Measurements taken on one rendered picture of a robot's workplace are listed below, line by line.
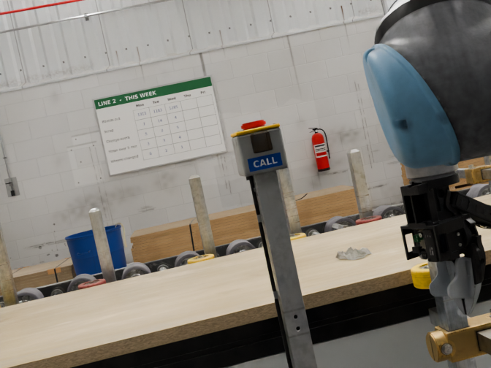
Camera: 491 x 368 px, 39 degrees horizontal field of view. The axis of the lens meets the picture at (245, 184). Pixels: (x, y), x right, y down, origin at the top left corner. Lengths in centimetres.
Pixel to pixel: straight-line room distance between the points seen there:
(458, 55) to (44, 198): 804
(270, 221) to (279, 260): 6
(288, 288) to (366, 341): 33
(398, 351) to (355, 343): 9
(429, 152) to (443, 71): 7
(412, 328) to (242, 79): 714
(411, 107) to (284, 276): 56
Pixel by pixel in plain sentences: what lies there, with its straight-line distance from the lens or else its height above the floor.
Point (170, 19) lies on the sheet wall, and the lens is 850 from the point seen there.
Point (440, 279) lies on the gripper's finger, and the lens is 109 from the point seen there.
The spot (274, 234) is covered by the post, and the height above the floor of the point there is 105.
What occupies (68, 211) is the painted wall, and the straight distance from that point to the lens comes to 849.
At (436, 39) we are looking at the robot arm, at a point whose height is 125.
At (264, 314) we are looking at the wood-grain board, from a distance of 132.
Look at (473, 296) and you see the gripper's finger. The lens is 108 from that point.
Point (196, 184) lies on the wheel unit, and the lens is 216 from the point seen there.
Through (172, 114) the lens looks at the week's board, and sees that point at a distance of 833.
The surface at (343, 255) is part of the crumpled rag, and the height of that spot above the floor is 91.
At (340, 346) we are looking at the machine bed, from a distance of 138.
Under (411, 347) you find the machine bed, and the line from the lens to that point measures 142.
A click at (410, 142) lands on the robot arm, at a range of 60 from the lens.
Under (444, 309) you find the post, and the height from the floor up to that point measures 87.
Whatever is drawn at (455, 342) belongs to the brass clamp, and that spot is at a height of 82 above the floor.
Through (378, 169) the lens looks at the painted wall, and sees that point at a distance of 863.
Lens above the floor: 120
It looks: 3 degrees down
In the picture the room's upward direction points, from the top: 12 degrees counter-clockwise
